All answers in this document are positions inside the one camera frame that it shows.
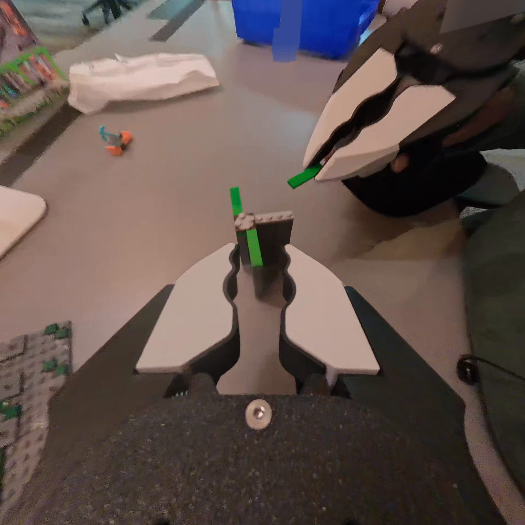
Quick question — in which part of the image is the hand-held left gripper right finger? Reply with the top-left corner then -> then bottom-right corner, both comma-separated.
280,244 -> 381,387

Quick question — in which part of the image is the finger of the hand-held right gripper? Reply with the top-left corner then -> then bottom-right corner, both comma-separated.
303,47 -> 399,168
315,87 -> 457,182

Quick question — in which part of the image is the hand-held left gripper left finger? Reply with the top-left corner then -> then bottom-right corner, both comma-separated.
135,242 -> 240,375

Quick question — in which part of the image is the dark grey brick panel assembly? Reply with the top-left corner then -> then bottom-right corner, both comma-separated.
230,187 -> 295,307

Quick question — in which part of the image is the green brick tile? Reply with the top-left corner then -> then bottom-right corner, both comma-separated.
287,164 -> 325,189

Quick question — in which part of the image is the light grey studded brick plate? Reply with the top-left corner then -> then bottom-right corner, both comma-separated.
235,210 -> 294,231

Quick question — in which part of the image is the person's right forearm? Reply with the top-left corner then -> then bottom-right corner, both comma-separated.
502,59 -> 525,143

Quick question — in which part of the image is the grey desk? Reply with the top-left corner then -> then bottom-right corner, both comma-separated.
0,0 -> 508,525

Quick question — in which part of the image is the white desk stand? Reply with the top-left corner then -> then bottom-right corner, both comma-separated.
0,185 -> 48,260

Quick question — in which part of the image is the person's right hand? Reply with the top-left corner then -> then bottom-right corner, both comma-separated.
390,82 -> 518,174

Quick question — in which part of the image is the blue plastic bin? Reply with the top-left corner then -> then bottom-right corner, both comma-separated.
232,0 -> 380,62

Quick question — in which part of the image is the person's green hoodie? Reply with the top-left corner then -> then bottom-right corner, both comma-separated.
463,191 -> 525,499

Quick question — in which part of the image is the grey brick baseplate build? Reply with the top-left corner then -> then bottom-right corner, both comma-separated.
0,321 -> 74,510

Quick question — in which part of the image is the small orange blue brick figure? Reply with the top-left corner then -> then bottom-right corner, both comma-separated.
98,125 -> 134,158

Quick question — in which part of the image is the white paper bag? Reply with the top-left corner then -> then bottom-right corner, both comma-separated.
68,52 -> 220,115

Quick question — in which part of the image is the black office chair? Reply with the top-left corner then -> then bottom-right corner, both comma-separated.
81,0 -> 133,26

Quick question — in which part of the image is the black cable with plug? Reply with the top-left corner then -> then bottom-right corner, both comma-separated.
456,354 -> 525,384

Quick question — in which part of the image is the dark desk cable panel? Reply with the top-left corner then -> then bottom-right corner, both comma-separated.
148,0 -> 206,43

